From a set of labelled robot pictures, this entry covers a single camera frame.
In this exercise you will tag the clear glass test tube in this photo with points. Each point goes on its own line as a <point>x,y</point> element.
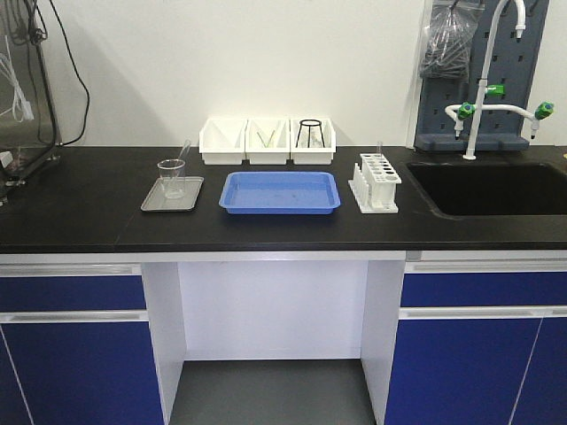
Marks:
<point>183,152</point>

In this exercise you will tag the white test tube rack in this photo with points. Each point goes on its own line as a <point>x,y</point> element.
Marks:
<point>374,184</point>

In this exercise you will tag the test tube in rack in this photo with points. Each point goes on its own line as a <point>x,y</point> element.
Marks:
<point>379,150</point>

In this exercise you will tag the grey pegboard drying rack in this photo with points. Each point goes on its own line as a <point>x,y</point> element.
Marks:
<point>512,66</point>

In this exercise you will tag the blue plastic tray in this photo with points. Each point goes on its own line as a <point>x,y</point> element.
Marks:
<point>280,193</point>

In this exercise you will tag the white middle storage bin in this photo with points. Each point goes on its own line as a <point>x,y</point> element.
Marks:
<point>280,153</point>

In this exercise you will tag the white storage bin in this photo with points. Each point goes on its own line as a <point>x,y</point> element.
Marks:
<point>222,141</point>
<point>323,156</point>
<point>280,153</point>

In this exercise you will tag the white right storage bin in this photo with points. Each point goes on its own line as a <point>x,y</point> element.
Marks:
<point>323,156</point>

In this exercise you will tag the clear glassware in bin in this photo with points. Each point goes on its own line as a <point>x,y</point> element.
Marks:
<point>314,141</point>

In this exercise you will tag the green yellow plastic sticks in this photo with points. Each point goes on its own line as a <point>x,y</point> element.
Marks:
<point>266,141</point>

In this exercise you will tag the white left storage bin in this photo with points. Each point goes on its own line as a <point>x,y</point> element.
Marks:
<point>222,141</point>

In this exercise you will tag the clear glass beaker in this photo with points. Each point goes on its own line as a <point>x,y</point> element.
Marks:
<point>165,167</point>

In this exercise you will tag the grey metal tray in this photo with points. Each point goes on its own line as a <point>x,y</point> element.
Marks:
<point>155,201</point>

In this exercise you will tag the black lab sink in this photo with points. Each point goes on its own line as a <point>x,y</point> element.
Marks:
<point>490,190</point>

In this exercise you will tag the white gooseneck lab faucet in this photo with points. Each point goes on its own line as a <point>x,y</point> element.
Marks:
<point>460,112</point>

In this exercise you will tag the blue right cabinet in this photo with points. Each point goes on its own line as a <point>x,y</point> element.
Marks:
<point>479,347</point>

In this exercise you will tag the blue cabinet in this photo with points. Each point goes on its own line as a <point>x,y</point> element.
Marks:
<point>76,347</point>
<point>479,347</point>

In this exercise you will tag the blue left cabinet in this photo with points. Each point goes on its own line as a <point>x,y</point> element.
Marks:
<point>76,347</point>

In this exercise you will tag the clear plastic bag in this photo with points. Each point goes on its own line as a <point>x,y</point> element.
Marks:
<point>447,40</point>

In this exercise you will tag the black wire tripod stand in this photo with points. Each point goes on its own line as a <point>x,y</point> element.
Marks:
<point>308,126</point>

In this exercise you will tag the metal frame equipment left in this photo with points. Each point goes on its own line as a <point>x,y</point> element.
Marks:
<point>29,129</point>

